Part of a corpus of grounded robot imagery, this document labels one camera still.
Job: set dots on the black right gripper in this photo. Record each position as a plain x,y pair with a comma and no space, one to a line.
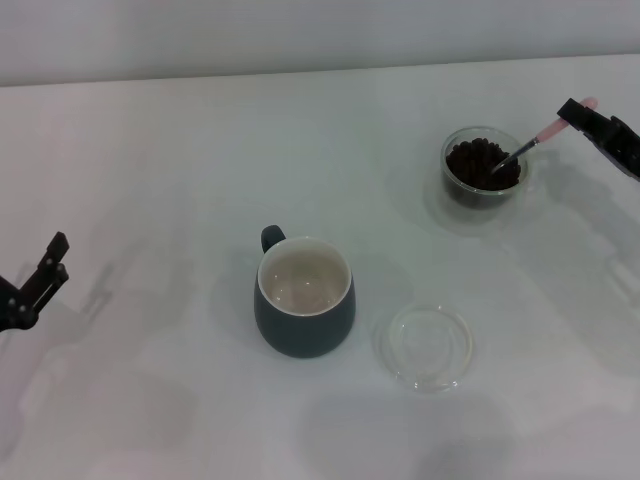
627,150

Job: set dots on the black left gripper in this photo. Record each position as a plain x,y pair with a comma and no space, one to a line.
9,312

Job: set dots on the dark teal ceramic mug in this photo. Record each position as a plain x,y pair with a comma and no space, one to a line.
305,335

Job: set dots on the clear glass saucer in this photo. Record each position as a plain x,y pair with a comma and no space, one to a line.
425,345

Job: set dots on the clear glass cup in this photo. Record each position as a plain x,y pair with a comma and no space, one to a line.
522,175

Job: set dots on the coffee beans heap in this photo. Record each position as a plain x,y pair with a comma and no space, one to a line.
470,165

